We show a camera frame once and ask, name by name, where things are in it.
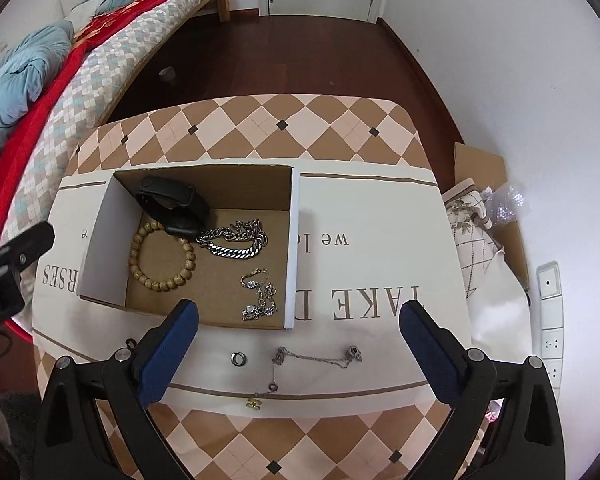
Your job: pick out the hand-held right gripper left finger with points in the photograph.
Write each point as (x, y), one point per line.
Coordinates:
(167, 355)

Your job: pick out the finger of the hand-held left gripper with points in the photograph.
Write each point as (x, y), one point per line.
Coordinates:
(27, 242)

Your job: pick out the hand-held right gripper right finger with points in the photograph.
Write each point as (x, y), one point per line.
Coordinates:
(427, 355)

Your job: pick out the cardboard box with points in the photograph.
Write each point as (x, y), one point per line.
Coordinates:
(205, 280)

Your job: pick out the small gold earring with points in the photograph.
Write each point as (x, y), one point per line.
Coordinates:
(253, 403)

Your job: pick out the red plastic basin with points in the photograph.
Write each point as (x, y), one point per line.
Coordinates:
(22, 327)

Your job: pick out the white floral bag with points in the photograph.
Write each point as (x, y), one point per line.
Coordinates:
(472, 240)

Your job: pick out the white printed cloth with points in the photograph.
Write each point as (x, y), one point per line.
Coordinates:
(380, 240)

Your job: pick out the white power strip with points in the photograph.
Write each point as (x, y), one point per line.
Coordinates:
(550, 310)

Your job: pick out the bed with red blanket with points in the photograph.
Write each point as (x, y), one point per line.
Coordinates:
(55, 110)

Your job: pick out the black smart band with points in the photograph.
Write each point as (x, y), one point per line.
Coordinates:
(172, 199)

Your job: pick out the light blue blanket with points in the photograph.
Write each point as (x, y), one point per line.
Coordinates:
(15, 75)

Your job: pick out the clear bubble wrap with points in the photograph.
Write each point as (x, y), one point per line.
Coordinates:
(507, 207)

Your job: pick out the checkered quilt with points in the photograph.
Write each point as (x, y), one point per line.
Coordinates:
(110, 65)

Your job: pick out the flat brown cardboard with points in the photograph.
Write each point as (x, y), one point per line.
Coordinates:
(480, 165)

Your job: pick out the small dark floor object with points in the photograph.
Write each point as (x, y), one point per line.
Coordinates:
(168, 73)

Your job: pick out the white pillow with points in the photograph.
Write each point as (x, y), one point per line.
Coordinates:
(87, 2)

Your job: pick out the checkered tablecloth table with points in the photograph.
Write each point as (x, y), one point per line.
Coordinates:
(300, 125)

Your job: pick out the wooden bed frame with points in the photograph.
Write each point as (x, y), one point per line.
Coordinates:
(223, 2)

